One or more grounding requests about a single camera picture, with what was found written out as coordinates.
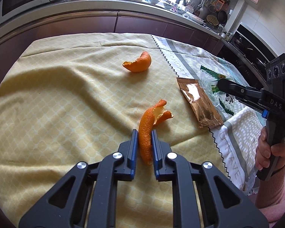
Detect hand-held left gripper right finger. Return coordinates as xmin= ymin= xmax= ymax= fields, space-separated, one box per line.
xmin=151 ymin=129 xmax=269 ymax=228

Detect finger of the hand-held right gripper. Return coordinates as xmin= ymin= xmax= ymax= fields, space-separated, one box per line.
xmin=217 ymin=78 xmax=264 ymax=111

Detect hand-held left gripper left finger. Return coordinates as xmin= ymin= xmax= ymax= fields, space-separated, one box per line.
xmin=18 ymin=129 xmax=138 ymax=228

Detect long orange peel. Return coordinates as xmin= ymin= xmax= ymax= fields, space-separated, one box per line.
xmin=138 ymin=99 xmax=174 ymax=166

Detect clear panda-print plastic wrapper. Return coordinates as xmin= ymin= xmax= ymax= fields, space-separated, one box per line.
xmin=199 ymin=65 xmax=237 ymax=117

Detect person's right forearm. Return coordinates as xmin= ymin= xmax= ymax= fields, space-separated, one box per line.
xmin=255 ymin=157 xmax=285 ymax=228

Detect person's right hand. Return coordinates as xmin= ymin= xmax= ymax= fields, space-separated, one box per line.
xmin=255 ymin=127 xmax=285 ymax=171

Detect black built-in oven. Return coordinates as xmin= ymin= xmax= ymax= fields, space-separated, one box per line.
xmin=220 ymin=24 xmax=281 ymax=91

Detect flat copper foil wrapper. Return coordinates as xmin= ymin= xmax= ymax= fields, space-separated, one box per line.
xmin=176 ymin=77 xmax=225 ymax=129

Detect small metal jars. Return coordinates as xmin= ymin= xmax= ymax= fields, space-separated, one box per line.
xmin=220 ymin=31 xmax=234 ymax=42

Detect white grey patterned cloth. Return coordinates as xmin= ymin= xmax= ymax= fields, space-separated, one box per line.
xmin=151 ymin=34 xmax=269 ymax=193

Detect perforated strainer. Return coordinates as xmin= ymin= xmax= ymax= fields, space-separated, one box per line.
xmin=206 ymin=15 xmax=220 ymax=26

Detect black frying pan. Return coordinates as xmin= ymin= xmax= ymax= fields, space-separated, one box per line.
xmin=218 ymin=10 xmax=228 ymax=25

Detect curved orange peel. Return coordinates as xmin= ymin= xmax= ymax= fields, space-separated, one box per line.
xmin=123 ymin=51 xmax=152 ymax=73

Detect yellow checked tablecloth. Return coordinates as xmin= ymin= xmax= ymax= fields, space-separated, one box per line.
xmin=0 ymin=33 xmax=231 ymax=228

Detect plate with food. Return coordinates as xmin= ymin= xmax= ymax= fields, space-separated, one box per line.
xmin=186 ymin=13 xmax=205 ymax=24

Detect clear plastic bag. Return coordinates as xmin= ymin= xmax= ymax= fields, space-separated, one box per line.
xmin=242 ymin=166 xmax=260 ymax=196

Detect utensil holder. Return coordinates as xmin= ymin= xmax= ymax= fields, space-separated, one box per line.
xmin=184 ymin=0 xmax=197 ymax=14

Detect purple lower cabinets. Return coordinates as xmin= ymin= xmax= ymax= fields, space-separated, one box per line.
xmin=0 ymin=9 xmax=226 ymax=76

